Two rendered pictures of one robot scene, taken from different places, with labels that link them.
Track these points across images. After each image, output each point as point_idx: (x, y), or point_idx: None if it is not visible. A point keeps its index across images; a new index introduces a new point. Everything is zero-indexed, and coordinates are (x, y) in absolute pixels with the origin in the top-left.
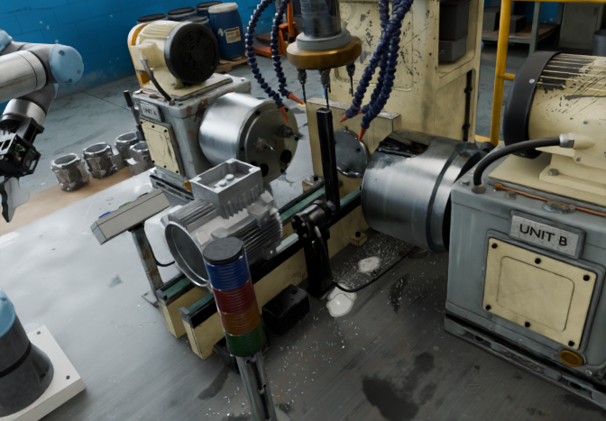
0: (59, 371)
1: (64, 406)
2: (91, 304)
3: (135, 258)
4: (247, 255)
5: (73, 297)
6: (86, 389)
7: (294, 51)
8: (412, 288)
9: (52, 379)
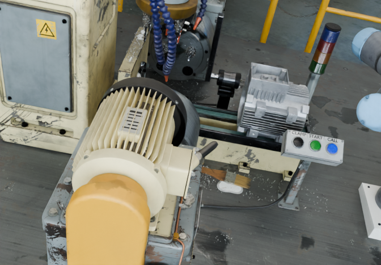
0: (372, 193)
1: None
2: (332, 239)
3: (278, 250)
4: None
5: (342, 260)
6: (358, 188)
7: (194, 3)
8: (188, 93)
9: (376, 192)
